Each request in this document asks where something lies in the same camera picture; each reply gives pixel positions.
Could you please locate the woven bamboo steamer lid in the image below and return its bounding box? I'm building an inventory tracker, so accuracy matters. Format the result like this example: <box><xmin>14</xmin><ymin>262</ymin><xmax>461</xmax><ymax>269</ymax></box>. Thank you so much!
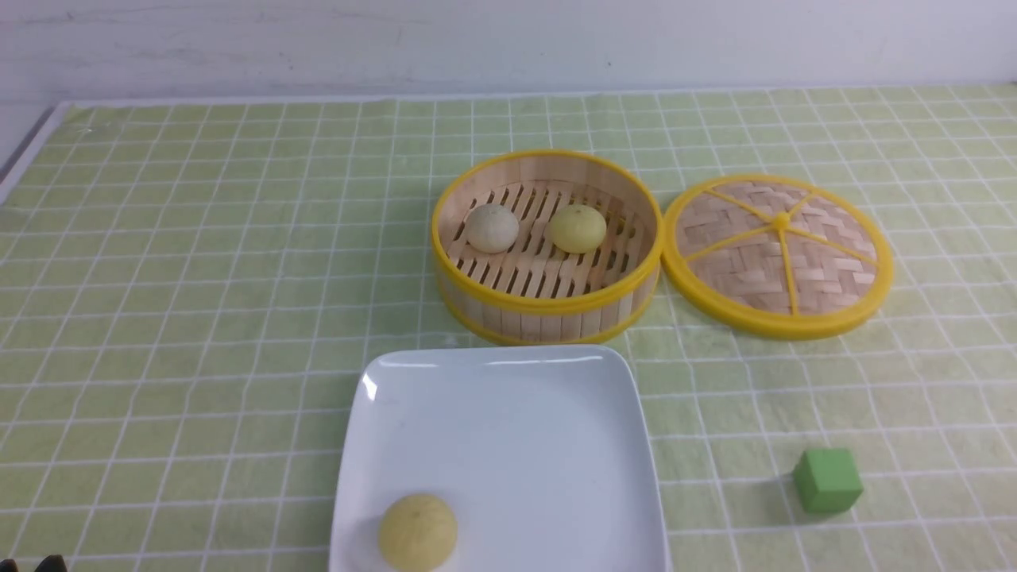
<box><xmin>662</xmin><ymin>174</ymin><xmax>894</xmax><ymax>341</ymax></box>

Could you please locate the yellow-rimmed bamboo steamer basket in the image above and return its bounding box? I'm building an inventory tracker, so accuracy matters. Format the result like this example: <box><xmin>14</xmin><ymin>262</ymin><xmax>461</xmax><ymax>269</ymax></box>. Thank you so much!
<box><xmin>430</xmin><ymin>149</ymin><xmax>663</xmax><ymax>345</ymax></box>

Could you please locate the white square plate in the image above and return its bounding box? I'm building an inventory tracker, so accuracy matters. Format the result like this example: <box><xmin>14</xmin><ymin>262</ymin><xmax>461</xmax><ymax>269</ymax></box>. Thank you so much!
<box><xmin>328</xmin><ymin>345</ymin><xmax>672</xmax><ymax>571</ymax></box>

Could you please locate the green cube block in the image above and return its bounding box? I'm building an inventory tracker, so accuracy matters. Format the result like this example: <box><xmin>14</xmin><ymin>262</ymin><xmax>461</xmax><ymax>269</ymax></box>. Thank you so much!
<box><xmin>792</xmin><ymin>446</ymin><xmax>864</xmax><ymax>514</ymax></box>

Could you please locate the white steamed bun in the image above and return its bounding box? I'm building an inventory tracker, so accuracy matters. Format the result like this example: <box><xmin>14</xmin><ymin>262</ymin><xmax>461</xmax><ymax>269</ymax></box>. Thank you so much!
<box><xmin>464</xmin><ymin>203</ymin><xmax>520</xmax><ymax>254</ymax></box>

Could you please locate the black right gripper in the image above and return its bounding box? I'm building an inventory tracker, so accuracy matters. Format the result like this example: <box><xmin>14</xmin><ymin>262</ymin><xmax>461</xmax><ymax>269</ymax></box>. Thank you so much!
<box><xmin>36</xmin><ymin>556</ymin><xmax>68</xmax><ymax>572</ymax></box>

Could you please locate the yellow steamed bun on plate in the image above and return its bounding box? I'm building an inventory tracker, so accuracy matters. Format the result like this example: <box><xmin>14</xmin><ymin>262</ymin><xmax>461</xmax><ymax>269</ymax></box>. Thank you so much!
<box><xmin>377</xmin><ymin>493</ymin><xmax>458</xmax><ymax>571</ymax></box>

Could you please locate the yellow steamed bun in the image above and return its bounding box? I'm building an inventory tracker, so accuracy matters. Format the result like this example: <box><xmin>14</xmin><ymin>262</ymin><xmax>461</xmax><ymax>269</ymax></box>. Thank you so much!
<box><xmin>547</xmin><ymin>205</ymin><xmax>607</xmax><ymax>254</ymax></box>
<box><xmin>377</xmin><ymin>493</ymin><xmax>458</xmax><ymax>571</ymax></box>

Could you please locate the green checkered tablecloth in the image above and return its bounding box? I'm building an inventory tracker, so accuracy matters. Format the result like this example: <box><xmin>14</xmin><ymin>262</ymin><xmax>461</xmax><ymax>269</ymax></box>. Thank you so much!
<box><xmin>1</xmin><ymin>85</ymin><xmax>1016</xmax><ymax>571</ymax></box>

